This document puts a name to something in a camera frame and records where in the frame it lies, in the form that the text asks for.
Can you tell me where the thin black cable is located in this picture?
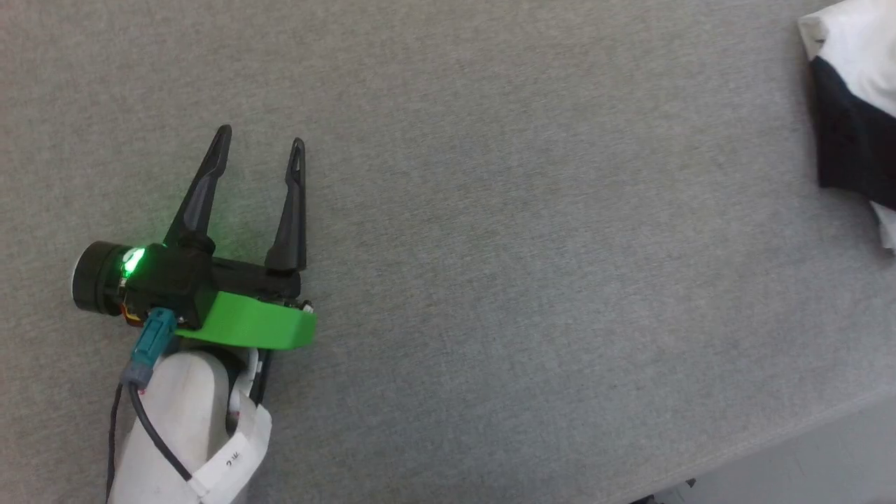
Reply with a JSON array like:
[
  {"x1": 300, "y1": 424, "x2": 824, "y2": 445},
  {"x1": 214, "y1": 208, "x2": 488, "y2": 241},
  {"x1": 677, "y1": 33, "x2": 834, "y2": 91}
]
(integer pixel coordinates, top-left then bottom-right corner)
[{"x1": 105, "y1": 384, "x2": 124, "y2": 504}]

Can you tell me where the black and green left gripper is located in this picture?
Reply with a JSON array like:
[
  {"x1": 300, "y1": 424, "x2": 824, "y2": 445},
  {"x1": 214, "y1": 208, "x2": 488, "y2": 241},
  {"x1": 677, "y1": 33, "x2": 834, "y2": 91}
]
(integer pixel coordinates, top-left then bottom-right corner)
[{"x1": 163, "y1": 125, "x2": 318, "y2": 351}]

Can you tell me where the black cable with teal connector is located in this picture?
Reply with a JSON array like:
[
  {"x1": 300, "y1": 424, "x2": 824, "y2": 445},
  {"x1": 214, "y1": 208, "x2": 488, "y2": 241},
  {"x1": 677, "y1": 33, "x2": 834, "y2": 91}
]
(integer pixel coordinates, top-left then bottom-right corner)
[{"x1": 120, "y1": 308, "x2": 194, "y2": 484}]

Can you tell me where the white label strap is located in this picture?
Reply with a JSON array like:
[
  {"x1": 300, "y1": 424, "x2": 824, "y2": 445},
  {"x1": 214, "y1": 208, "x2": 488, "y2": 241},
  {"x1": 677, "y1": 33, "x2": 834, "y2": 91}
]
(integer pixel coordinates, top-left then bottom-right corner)
[{"x1": 189, "y1": 402, "x2": 273, "y2": 503}]

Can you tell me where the black and white garment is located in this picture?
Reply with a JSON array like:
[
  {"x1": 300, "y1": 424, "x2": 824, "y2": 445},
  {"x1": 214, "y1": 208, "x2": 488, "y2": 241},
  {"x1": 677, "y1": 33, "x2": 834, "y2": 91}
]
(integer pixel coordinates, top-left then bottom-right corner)
[{"x1": 798, "y1": 0, "x2": 896, "y2": 253}]

